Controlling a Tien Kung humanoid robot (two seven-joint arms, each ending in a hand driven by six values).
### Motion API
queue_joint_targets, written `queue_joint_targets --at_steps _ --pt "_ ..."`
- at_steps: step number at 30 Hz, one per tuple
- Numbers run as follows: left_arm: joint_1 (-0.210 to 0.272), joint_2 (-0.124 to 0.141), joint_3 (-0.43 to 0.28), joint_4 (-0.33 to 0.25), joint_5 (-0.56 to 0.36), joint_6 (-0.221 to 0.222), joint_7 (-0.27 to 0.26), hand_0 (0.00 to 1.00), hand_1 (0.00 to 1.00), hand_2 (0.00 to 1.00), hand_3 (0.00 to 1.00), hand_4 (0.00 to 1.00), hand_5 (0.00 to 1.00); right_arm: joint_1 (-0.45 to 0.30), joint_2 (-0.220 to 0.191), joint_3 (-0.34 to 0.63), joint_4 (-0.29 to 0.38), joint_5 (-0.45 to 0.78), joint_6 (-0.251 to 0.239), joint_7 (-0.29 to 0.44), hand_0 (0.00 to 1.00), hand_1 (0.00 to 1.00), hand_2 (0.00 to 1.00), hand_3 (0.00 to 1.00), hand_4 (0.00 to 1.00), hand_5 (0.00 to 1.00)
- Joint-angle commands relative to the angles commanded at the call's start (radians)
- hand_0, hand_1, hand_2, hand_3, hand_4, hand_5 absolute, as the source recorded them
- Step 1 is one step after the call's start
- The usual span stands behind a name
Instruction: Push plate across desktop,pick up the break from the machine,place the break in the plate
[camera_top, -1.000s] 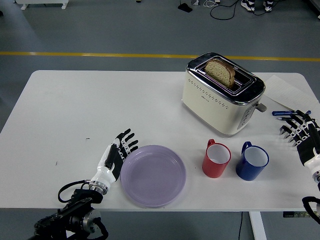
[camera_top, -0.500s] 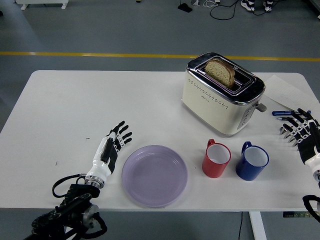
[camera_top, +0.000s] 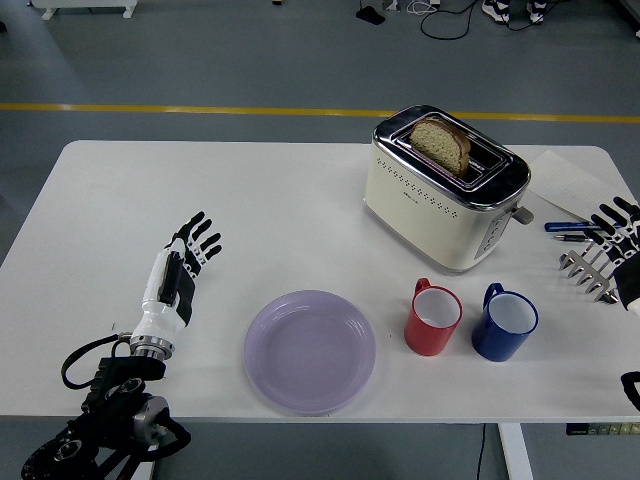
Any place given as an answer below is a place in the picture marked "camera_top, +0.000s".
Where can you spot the white paper sheet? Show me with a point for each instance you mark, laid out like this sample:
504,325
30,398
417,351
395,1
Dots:
570,185

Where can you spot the table height control panel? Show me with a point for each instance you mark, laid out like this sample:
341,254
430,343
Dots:
600,429

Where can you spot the black foot pedal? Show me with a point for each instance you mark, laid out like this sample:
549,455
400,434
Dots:
370,15

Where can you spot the black and white shoe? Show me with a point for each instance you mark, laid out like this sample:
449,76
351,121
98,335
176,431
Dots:
536,10
496,10

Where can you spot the white furniture base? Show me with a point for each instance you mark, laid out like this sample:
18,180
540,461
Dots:
85,4

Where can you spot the brown bread slice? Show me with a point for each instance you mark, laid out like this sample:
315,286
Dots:
437,142

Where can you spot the black pen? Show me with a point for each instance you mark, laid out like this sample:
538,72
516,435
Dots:
575,238

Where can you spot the blue pen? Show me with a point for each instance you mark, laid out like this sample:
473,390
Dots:
565,226

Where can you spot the purple plastic plate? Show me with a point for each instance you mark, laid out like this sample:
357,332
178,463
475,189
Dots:
310,355

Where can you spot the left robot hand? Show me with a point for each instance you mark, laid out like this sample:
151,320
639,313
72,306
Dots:
155,320

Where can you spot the red enamel mug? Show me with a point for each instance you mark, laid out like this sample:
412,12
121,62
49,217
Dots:
425,340

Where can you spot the silver metal toast rack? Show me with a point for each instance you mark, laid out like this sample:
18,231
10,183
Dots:
571,261

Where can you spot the cream and chrome toaster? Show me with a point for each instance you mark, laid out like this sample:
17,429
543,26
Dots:
420,210

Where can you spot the blue enamel mug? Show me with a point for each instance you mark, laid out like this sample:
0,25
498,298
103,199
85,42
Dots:
492,345

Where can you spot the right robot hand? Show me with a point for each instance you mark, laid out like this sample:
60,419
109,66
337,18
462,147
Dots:
630,282

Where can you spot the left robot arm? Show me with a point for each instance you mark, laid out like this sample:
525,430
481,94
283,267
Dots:
125,395

